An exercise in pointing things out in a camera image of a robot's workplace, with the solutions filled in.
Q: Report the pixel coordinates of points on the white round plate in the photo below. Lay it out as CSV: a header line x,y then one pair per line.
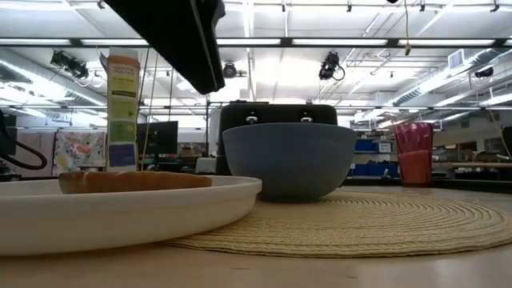
x,y
120,216

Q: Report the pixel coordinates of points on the wooden background table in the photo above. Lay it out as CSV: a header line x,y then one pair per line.
x,y
472,165

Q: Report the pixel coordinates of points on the black ceiling dome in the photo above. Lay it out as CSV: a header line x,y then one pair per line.
x,y
484,73

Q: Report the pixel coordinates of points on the black overhead light bar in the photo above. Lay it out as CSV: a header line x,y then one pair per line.
x,y
340,41

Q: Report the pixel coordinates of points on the colourful floral poster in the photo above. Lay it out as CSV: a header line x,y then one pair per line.
x,y
78,150

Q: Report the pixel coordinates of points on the black four-slot toaster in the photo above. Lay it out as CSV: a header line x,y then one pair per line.
x,y
276,114

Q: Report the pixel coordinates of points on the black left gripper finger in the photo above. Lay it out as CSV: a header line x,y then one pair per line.
x,y
176,40

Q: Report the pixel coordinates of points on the black ceiling camera cluster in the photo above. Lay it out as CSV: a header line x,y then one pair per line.
x,y
74,68

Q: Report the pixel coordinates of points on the blue ceramic bowl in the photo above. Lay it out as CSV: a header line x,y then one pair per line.
x,y
290,160

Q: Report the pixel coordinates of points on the round black ceiling camera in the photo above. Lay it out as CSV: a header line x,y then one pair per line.
x,y
229,70

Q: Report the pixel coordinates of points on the white air vent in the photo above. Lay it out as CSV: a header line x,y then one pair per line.
x,y
456,59

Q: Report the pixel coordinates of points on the slice of toast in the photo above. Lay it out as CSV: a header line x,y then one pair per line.
x,y
132,182

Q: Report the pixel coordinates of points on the black equipment block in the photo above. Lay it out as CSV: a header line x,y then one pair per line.
x,y
6,136

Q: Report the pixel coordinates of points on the round woven straw placemat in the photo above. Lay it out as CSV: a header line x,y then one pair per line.
x,y
360,228

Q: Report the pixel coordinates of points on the black computer monitor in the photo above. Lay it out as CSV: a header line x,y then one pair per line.
x,y
160,138

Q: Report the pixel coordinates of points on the red faceted plastic cup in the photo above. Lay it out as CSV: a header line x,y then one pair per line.
x,y
414,160

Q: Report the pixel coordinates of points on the black aluminium frame rail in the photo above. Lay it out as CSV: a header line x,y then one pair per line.
x,y
460,185

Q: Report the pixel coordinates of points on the blue storage bins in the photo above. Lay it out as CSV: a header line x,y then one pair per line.
x,y
370,170

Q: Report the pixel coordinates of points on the yellow cereal box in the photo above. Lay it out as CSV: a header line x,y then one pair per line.
x,y
122,100

